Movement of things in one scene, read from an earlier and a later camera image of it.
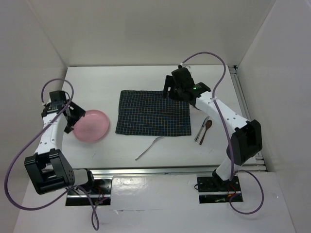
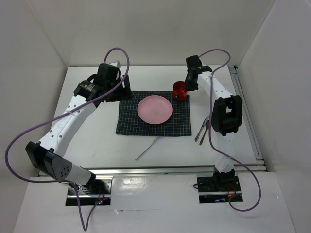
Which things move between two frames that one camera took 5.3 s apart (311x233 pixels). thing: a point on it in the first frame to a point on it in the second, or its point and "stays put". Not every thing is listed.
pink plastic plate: [92, 126] to [155, 109]
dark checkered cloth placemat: [147, 112] stays put
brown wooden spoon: [208, 124] stays put
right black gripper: [169, 82] to [188, 86]
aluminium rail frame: [262, 167] stays put
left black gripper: [78, 112] to [125, 93]
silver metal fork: [148, 147] stays put
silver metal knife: [201, 129] stays put
